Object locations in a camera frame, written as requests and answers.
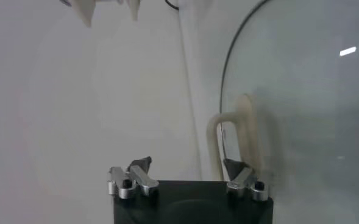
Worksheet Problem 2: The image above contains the glass lid with cream handle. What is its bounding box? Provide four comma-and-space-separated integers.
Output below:
205, 0, 359, 224

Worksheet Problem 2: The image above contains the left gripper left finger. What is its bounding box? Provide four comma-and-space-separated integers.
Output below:
107, 156, 160, 200

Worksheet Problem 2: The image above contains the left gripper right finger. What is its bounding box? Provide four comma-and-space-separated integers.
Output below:
223, 158, 270, 202

